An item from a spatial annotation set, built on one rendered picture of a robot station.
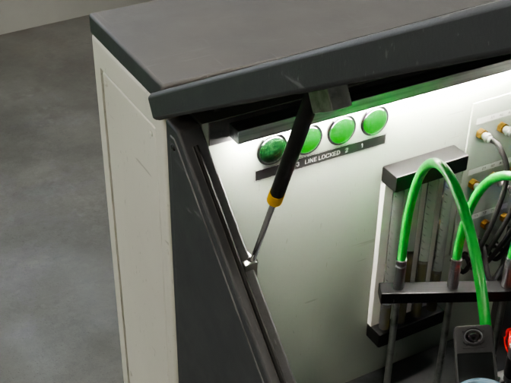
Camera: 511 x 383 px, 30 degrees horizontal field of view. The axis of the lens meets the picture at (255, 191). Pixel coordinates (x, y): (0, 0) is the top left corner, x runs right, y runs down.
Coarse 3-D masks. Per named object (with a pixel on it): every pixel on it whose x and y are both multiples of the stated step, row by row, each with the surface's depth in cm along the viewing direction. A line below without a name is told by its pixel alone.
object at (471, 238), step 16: (432, 160) 131; (416, 176) 139; (448, 176) 125; (416, 192) 142; (464, 208) 120; (464, 224) 119; (400, 240) 150; (400, 256) 152; (480, 256) 117; (480, 272) 116; (480, 288) 116; (480, 304) 116; (480, 320) 116
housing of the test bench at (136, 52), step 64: (192, 0) 153; (256, 0) 154; (320, 0) 154; (384, 0) 154; (448, 0) 154; (128, 64) 138; (192, 64) 134; (256, 64) 135; (128, 128) 147; (128, 192) 156; (128, 256) 166; (128, 320) 177
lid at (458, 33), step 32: (384, 32) 76; (416, 32) 72; (448, 32) 69; (480, 32) 66; (288, 64) 91; (320, 64) 86; (352, 64) 81; (384, 64) 77; (416, 64) 73; (448, 64) 70; (160, 96) 124; (192, 96) 115; (224, 96) 106; (256, 96) 99; (320, 96) 93
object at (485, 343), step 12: (456, 336) 111; (468, 336) 111; (480, 336) 110; (492, 336) 110; (456, 348) 110; (468, 348) 110; (480, 348) 110; (492, 348) 109; (456, 360) 109; (468, 360) 109; (480, 360) 108; (492, 360) 108; (456, 372) 108; (468, 372) 108; (480, 372) 107; (492, 372) 107
